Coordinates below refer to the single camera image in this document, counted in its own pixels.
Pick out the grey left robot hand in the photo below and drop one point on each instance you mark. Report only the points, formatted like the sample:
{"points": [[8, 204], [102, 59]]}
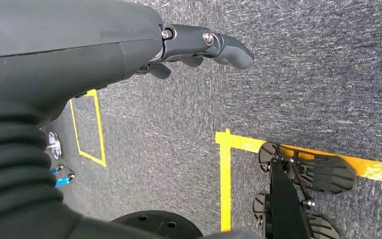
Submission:
{"points": [[46, 39]]}

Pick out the yellow floor tape square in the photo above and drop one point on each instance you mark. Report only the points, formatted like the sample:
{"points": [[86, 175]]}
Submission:
{"points": [[100, 132]]}

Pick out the black robot left foot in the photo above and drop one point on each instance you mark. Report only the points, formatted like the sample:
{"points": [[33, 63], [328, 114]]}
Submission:
{"points": [[286, 204]]}

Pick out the black round plate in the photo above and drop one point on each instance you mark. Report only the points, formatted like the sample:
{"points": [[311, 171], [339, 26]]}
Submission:
{"points": [[164, 221]]}

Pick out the yellow floor tape rectangle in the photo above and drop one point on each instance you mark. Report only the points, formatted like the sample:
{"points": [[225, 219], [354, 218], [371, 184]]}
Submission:
{"points": [[225, 181]]}

